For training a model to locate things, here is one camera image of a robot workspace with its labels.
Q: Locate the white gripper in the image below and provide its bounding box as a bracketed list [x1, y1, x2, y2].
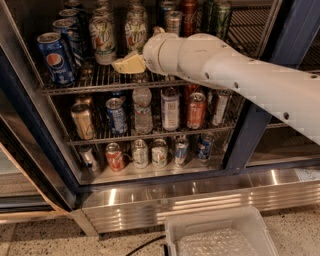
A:
[111, 26, 177, 75]

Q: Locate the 7up can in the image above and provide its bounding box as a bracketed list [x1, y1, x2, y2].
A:
[125, 19, 147, 53]
[89, 16, 117, 65]

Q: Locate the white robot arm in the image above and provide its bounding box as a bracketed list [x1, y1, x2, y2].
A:
[112, 33, 320, 144]

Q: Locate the tall silver slim can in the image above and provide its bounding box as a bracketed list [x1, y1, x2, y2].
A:
[165, 11, 182, 35]

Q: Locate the red Coca-Cola can top shelf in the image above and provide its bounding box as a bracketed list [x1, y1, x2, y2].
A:
[179, 0, 198, 37]

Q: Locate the blue can middle shelf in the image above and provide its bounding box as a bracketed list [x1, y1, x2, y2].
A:
[105, 98, 127, 135]

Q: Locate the blue pepsi can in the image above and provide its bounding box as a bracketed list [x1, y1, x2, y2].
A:
[53, 18, 84, 67]
[37, 32, 75, 87]
[196, 132, 214, 160]

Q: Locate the dark green can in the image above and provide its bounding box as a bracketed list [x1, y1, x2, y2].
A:
[210, 0, 232, 40]

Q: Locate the orange soda can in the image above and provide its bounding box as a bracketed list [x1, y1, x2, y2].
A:
[187, 92, 206, 130]

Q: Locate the gold can middle shelf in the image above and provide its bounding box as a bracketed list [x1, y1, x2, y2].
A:
[71, 103, 96, 140]

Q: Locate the front blue Pepsi can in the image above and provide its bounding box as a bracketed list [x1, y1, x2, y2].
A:
[37, 32, 75, 87]

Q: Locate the silver red slim can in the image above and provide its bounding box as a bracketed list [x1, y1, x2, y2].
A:
[212, 90, 231, 126]

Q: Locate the stainless steel fridge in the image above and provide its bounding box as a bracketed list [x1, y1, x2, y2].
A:
[0, 0, 320, 236]

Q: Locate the blue silver can bottom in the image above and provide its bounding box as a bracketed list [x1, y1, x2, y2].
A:
[174, 137, 189, 167]

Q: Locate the white can bottom shelf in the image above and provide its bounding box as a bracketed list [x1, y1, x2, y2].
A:
[151, 139, 168, 168]

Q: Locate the white green can bottom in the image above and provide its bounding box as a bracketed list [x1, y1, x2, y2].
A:
[132, 139, 149, 169]

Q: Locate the blue Pepsi can bottom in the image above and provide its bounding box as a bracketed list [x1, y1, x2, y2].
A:
[196, 132, 214, 160]

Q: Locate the red can bottom shelf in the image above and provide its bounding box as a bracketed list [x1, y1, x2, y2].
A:
[105, 143, 124, 172]

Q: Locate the silver can bottom left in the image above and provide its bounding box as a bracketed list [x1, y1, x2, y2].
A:
[78, 145, 99, 172]

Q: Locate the clear water bottle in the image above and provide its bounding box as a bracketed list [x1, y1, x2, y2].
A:
[132, 86, 153, 135]

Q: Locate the white label bottle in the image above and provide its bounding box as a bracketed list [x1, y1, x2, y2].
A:
[161, 86, 180, 131]

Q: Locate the white plastic bin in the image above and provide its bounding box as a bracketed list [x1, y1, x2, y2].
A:
[165, 206, 279, 256]

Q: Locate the bubble wrap sheet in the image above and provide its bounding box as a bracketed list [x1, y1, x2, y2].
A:
[176, 228, 258, 256]

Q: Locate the top wire shelf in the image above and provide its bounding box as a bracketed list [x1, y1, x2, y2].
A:
[42, 2, 271, 96]

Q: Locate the wire shelf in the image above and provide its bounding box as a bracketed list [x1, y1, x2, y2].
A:
[42, 2, 271, 96]
[50, 80, 245, 146]

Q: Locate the middle wire shelf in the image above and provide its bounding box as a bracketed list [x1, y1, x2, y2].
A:
[50, 80, 245, 146]

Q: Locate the black cable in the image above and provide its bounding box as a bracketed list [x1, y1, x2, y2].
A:
[124, 235, 167, 256]

